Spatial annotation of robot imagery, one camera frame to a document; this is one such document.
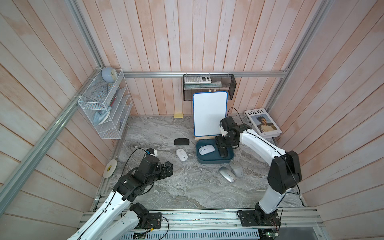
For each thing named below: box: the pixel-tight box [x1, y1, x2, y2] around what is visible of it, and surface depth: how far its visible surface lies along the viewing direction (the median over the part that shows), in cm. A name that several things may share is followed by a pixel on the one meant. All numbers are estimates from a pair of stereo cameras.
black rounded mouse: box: [218, 146, 228, 158], surface depth 100 cm
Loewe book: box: [243, 108, 283, 139], surface depth 113 cm
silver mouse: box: [218, 166, 236, 183], surface depth 89 cm
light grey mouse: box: [229, 160, 244, 178], surface depth 90 cm
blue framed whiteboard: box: [193, 91, 228, 137], surface depth 89 cm
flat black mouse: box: [173, 138, 190, 146], surface depth 106 cm
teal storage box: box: [196, 139, 234, 164], surface depth 99 cm
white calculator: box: [184, 76, 212, 85], surface depth 92 cm
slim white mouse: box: [198, 144, 216, 156], surface depth 100 cm
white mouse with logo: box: [176, 148, 189, 162], surface depth 97 cm
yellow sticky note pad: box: [173, 113, 184, 119], surface depth 121 cm
